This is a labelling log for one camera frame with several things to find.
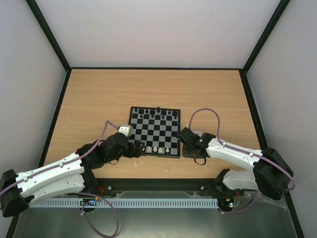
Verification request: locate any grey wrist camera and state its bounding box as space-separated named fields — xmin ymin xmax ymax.
xmin=118 ymin=125 xmax=133 ymax=137
xmin=193 ymin=131 xmax=202 ymax=136

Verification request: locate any black enclosure frame post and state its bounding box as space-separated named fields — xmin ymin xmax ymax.
xmin=26 ymin=0 xmax=71 ymax=71

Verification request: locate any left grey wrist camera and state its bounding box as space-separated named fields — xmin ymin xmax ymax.
xmin=118 ymin=125 xmax=133 ymax=137

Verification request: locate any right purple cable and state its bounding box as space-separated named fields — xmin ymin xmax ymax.
xmin=188 ymin=108 xmax=297 ymax=214

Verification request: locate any white slotted cable duct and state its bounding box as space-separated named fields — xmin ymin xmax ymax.
xmin=31 ymin=198 xmax=218 ymax=209

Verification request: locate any black and silver chessboard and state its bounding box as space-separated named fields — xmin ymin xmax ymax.
xmin=128 ymin=107 xmax=181 ymax=158

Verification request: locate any purple cable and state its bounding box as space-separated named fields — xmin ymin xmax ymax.
xmin=188 ymin=108 xmax=297 ymax=214
xmin=0 ymin=120 xmax=119 ymax=236

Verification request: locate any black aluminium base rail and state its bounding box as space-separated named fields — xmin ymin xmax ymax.
xmin=24 ymin=177 xmax=288 ymax=199

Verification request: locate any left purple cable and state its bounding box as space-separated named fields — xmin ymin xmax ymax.
xmin=0 ymin=120 xmax=119 ymax=236

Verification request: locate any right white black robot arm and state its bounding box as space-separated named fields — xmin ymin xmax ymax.
xmin=178 ymin=127 xmax=294 ymax=200

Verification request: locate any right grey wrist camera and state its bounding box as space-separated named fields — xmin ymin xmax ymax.
xmin=193 ymin=131 xmax=202 ymax=136

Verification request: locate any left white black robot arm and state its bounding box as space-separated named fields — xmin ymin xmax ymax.
xmin=0 ymin=132 xmax=145 ymax=218

